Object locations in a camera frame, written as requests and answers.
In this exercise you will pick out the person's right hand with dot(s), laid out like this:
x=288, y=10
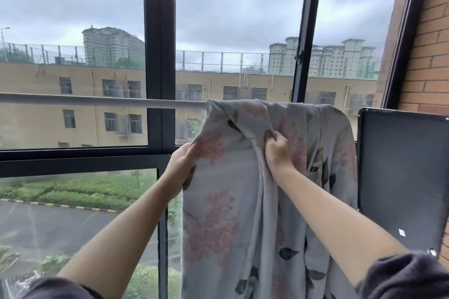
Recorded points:
x=280, y=155

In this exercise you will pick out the person's left hand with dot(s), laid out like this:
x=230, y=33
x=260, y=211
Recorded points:
x=177, y=172

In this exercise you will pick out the floral light blue bedsheet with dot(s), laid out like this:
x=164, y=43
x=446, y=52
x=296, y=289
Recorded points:
x=228, y=221

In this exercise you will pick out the white metal drying rack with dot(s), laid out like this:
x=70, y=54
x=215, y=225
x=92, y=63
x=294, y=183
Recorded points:
x=87, y=100

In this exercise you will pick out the person's left forearm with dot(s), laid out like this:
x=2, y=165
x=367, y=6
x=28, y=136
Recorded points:
x=119, y=242

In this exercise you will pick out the person's right forearm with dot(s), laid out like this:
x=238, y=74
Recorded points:
x=340, y=225

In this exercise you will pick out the person's dark left sleeve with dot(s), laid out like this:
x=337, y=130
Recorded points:
x=56, y=290

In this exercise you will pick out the person's dark sleeve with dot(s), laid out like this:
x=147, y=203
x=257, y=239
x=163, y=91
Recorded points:
x=56, y=290
x=407, y=277

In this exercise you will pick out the person's dark right sleeve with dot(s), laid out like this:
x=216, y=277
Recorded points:
x=407, y=277

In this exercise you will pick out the white tall apartment buildings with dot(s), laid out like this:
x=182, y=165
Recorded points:
x=336, y=60

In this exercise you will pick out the black flat panel board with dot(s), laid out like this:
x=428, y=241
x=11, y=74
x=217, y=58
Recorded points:
x=403, y=176

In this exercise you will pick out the grey tall apartment block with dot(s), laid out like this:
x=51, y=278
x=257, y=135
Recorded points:
x=108, y=48

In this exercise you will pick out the long beige building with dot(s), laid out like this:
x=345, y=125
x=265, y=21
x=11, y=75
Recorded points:
x=35, y=123

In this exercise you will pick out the street lamp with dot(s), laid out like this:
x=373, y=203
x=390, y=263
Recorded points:
x=2, y=34

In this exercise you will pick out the black metal window frame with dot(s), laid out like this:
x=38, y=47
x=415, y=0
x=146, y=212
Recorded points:
x=159, y=46

